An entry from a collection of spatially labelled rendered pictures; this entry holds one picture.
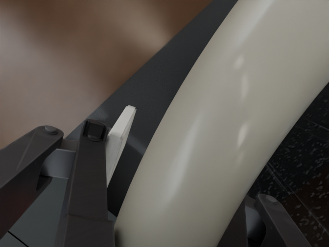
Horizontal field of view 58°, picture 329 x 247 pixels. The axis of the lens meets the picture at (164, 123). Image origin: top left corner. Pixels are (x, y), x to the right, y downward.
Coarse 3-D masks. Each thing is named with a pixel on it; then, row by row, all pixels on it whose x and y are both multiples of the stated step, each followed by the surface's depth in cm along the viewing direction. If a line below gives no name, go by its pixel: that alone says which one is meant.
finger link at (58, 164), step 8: (64, 144) 14; (72, 144) 14; (56, 152) 13; (64, 152) 13; (72, 152) 13; (48, 160) 13; (56, 160) 13; (64, 160) 13; (72, 160) 13; (48, 168) 13; (56, 168) 13; (64, 168) 13; (56, 176) 13; (64, 176) 14
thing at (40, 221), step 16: (48, 192) 100; (64, 192) 106; (32, 208) 90; (48, 208) 94; (16, 224) 81; (32, 224) 85; (48, 224) 89; (0, 240) 74; (16, 240) 77; (32, 240) 81; (48, 240) 84
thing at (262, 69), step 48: (240, 0) 7; (288, 0) 6; (240, 48) 6; (288, 48) 6; (192, 96) 7; (240, 96) 6; (288, 96) 6; (192, 144) 7; (240, 144) 7; (144, 192) 8; (192, 192) 7; (240, 192) 7; (144, 240) 7; (192, 240) 7
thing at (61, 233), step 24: (96, 120) 14; (96, 144) 14; (72, 168) 12; (96, 168) 11; (72, 192) 9; (96, 192) 10; (72, 216) 8; (96, 216) 9; (72, 240) 7; (96, 240) 7
